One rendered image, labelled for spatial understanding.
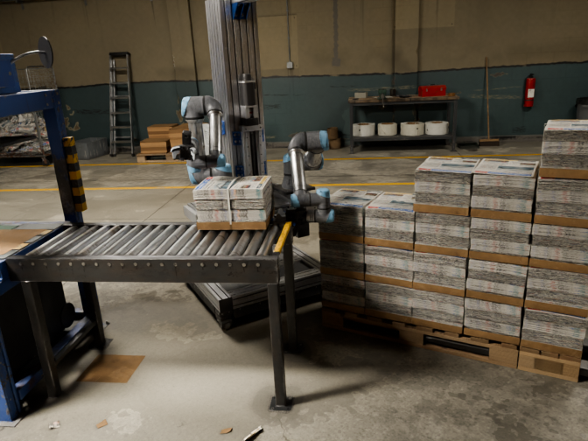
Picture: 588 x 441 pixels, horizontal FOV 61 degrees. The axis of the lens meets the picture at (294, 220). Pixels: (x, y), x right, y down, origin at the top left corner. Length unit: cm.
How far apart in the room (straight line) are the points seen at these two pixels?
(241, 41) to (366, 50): 619
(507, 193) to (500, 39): 716
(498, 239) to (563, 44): 748
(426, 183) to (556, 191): 61
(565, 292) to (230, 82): 225
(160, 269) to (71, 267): 45
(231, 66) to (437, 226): 159
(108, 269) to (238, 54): 158
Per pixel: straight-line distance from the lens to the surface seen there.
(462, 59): 958
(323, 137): 296
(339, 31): 942
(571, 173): 265
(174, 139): 901
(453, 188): 272
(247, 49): 336
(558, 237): 274
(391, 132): 896
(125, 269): 251
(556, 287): 283
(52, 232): 312
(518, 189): 268
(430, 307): 299
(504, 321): 294
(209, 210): 269
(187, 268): 239
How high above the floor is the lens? 167
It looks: 18 degrees down
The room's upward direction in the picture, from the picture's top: 3 degrees counter-clockwise
